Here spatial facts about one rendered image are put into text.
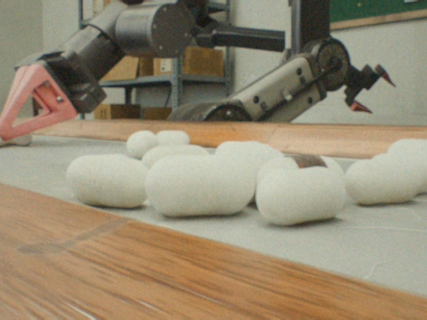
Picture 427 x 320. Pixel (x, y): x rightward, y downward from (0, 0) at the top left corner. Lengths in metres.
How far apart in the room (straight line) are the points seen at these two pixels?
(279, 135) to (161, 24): 0.18
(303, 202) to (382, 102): 2.39
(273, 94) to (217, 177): 0.75
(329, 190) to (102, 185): 0.08
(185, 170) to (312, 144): 0.27
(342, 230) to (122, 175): 0.08
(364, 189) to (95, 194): 0.10
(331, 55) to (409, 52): 1.48
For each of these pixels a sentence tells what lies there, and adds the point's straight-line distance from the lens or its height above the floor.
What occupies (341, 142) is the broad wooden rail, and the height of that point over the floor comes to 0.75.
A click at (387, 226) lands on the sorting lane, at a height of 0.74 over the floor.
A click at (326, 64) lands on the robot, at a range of 1.02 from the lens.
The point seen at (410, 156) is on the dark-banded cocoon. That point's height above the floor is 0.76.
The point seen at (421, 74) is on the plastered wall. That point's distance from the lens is 2.46.
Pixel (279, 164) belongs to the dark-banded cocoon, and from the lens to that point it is 0.18.
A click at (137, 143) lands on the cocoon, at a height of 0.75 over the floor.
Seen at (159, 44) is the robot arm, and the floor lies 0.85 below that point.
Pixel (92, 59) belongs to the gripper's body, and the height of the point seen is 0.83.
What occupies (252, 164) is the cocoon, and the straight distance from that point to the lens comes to 0.19.
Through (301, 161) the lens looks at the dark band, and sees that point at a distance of 0.18.
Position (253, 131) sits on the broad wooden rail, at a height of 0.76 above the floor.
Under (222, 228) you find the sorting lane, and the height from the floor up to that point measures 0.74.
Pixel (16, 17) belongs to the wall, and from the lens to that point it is 5.34.
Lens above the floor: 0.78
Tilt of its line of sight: 5 degrees down
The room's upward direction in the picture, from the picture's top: straight up
